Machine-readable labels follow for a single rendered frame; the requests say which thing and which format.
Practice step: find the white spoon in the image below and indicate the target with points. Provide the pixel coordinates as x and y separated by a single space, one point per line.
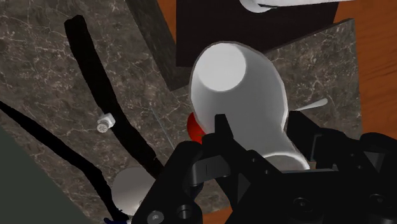
311 104

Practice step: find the white round bowl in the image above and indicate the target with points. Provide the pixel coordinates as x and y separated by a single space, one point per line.
131 189

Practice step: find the red round fruit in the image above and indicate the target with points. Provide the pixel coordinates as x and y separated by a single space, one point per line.
194 130

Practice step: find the small white shaker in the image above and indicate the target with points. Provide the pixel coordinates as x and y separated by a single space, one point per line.
105 123

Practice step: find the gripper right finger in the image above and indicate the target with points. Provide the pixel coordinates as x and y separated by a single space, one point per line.
335 149

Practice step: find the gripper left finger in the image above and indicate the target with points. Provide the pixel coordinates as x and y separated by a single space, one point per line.
183 173

